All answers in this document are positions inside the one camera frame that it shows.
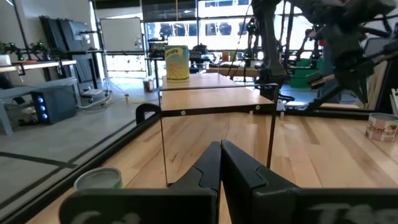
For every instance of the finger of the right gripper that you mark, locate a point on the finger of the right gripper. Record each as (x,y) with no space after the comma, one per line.
(346,81)
(363,85)

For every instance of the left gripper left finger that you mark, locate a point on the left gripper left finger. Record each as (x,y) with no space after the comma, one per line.
(192,199)

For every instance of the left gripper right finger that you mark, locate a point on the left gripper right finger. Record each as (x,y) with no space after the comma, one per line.
(264,202)

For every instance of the diced tomatoes can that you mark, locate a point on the diced tomatoes can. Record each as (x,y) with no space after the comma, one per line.
(382,127)

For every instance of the tall green oranges can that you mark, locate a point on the tall green oranges can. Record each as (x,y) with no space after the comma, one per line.
(96,179)

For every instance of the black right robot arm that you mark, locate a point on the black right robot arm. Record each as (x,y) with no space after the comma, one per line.
(269,37)

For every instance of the green crate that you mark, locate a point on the green crate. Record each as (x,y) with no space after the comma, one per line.
(303,76)

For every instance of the yellow carrots can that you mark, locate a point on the yellow carrots can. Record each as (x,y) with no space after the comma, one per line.
(177,65)

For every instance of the computer tower blue lights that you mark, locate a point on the computer tower blue lights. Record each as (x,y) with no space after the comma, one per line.
(59,105)

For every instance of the whiteboard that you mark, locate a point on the whiteboard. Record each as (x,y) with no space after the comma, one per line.
(121,34)

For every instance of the grey bench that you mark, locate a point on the grey bench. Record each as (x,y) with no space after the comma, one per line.
(37,85)

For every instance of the wooden top desk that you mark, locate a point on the wooden top desk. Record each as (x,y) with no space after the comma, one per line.
(40,64)

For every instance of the black panel stack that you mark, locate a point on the black panel stack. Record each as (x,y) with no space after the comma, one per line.
(62,34)

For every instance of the wooden shelf black frame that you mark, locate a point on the wooden shelf black frame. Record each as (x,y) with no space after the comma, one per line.
(211,98)

